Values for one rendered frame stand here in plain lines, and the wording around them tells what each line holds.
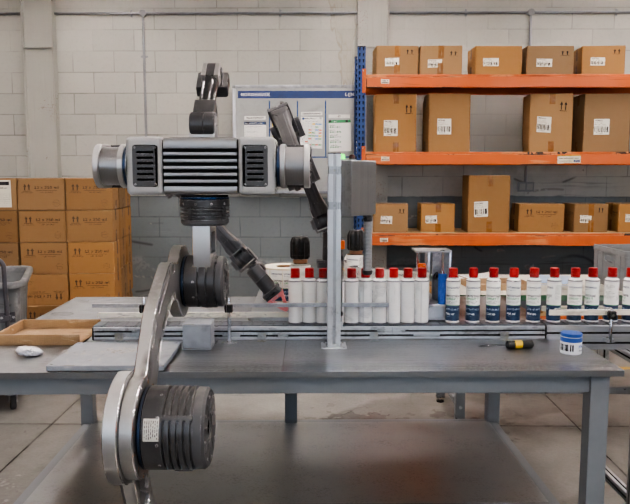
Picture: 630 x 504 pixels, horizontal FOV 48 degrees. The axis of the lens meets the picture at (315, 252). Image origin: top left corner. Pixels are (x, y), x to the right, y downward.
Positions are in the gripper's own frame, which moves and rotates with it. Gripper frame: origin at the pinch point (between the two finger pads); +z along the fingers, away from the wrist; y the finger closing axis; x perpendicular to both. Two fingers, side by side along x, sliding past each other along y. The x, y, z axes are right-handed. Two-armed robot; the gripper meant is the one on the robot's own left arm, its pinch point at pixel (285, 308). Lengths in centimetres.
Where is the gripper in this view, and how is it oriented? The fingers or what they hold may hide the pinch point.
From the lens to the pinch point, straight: 259.9
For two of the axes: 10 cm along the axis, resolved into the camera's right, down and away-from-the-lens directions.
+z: 6.2, 7.7, 1.0
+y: -0.2, -1.1, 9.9
